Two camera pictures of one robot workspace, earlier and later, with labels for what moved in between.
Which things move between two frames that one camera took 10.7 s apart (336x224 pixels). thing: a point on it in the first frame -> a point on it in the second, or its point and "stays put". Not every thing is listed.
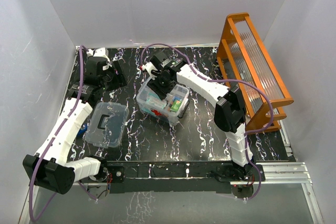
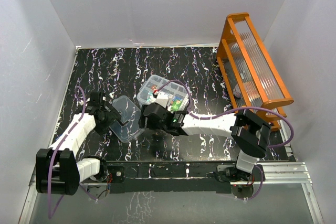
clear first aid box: (174, 106) stays put
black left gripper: (119, 76) -> (112, 116)
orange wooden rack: (244, 62) stays put
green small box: (176, 103) stays put
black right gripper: (161, 92) -> (144, 119)
